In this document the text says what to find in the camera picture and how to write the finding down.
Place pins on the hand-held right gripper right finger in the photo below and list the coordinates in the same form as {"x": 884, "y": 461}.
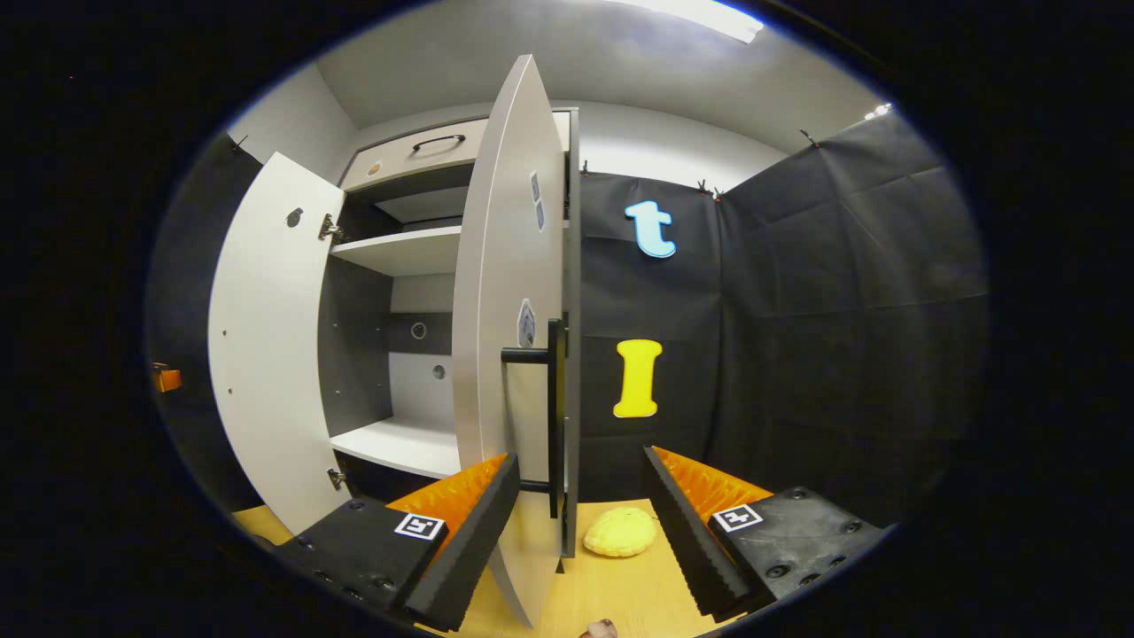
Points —
{"x": 687, "y": 532}

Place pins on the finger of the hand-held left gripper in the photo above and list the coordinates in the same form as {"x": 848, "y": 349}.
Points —
{"x": 166, "y": 379}

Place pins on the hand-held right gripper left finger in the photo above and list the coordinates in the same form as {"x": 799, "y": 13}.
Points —
{"x": 478, "y": 540}

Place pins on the white cabinet door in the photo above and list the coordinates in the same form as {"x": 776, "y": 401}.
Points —
{"x": 266, "y": 354}
{"x": 496, "y": 266}

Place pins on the white and grey cabinet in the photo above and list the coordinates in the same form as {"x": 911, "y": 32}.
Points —
{"x": 399, "y": 252}

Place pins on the white cabinet drawer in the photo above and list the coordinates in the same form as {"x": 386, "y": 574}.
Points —
{"x": 399, "y": 155}

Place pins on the yellow lumpy toy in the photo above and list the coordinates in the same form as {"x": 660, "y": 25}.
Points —
{"x": 620, "y": 532}

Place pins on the black backdrop cloth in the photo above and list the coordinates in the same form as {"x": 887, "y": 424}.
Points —
{"x": 797, "y": 310}
{"x": 190, "y": 292}

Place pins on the small ceiling light panel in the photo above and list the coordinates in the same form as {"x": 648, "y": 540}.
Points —
{"x": 879, "y": 111}

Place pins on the long ceiling light panel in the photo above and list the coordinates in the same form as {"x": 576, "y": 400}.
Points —
{"x": 700, "y": 13}

